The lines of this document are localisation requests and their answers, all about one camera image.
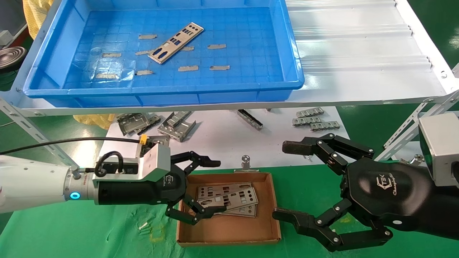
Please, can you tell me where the perforated white rack post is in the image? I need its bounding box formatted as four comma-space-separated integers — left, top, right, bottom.
0, 97, 77, 169
375, 90, 459, 162

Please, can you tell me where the green table cloth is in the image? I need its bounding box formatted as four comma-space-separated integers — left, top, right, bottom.
0, 158, 459, 258

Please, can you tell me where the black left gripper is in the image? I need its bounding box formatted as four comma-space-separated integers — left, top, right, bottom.
95, 150, 227, 225

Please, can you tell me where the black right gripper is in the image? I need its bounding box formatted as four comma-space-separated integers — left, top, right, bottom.
273, 133, 440, 252

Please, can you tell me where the grey sheet metal bracket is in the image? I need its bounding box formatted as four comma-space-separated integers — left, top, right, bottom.
158, 111, 197, 143
117, 113, 162, 136

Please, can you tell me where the brown cardboard box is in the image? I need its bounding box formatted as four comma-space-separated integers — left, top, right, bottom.
176, 171, 282, 248

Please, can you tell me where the silver metal I/O shield plate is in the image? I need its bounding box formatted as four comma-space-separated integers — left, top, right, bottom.
229, 205, 258, 218
197, 187, 259, 218
148, 22, 204, 65
197, 182, 253, 199

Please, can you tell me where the small notched metal strip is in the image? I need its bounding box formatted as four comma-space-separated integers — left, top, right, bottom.
296, 107, 325, 118
292, 116, 322, 126
310, 122, 340, 132

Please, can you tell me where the black camera cable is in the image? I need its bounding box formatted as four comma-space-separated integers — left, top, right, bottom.
0, 137, 148, 178

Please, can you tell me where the round grey ribbed disc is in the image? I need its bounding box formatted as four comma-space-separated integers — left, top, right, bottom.
0, 47, 27, 70

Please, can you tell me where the left wrist camera silver housing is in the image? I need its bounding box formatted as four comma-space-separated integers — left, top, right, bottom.
93, 142, 171, 185

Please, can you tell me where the long narrow metal rail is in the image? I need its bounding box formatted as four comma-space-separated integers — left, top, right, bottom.
237, 109, 263, 130

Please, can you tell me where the blue plastic tray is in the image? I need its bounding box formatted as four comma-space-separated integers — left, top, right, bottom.
23, 0, 305, 107

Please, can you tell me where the white metal rack shelf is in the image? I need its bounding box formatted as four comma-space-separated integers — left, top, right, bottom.
0, 0, 459, 117

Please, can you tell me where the wrist camera silver housing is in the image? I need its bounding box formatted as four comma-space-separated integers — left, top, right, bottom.
93, 142, 171, 185
418, 113, 459, 187

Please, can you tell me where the grey equipment box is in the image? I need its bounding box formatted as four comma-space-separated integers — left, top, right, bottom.
0, 30, 15, 47

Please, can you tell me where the right wrist camera silver housing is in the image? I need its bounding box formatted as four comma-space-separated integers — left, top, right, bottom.
418, 113, 459, 187

